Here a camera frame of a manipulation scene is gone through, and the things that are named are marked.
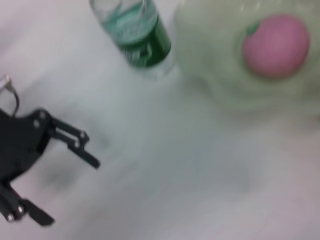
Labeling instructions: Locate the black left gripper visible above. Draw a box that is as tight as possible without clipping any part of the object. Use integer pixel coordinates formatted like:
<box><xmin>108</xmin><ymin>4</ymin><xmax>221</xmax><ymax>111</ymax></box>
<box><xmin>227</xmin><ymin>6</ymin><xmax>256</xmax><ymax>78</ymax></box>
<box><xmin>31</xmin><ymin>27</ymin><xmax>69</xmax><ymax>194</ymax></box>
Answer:
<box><xmin>0</xmin><ymin>107</ymin><xmax>101</xmax><ymax>228</ymax></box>

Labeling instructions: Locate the clear green-label water bottle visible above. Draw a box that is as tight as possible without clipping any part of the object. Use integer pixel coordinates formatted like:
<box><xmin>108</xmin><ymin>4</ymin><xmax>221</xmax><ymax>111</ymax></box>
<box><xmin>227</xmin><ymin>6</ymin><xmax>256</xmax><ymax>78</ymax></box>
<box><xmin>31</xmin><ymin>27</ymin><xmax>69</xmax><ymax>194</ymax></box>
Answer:
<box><xmin>88</xmin><ymin>0</ymin><xmax>181</xmax><ymax>82</ymax></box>

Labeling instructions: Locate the pink toy peach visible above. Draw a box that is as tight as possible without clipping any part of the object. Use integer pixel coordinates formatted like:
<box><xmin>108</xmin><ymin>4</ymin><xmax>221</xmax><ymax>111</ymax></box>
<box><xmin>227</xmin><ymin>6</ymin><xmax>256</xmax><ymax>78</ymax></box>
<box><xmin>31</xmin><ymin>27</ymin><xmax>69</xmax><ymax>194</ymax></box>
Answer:
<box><xmin>241</xmin><ymin>13</ymin><xmax>311</xmax><ymax>80</ymax></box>

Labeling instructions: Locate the pale green glass fruit plate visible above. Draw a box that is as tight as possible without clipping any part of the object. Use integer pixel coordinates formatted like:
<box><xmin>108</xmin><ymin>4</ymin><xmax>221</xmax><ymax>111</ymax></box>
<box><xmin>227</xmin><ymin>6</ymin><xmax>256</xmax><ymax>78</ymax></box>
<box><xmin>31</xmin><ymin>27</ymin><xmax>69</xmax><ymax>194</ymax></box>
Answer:
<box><xmin>172</xmin><ymin>0</ymin><xmax>320</xmax><ymax>121</ymax></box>

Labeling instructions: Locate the left gripper cable with connector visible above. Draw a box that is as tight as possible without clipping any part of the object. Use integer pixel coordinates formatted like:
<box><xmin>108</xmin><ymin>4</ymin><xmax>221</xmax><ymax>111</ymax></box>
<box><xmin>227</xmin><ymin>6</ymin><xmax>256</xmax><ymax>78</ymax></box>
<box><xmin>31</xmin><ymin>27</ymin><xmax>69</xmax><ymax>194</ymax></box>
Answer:
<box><xmin>0</xmin><ymin>74</ymin><xmax>21</xmax><ymax>117</ymax></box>

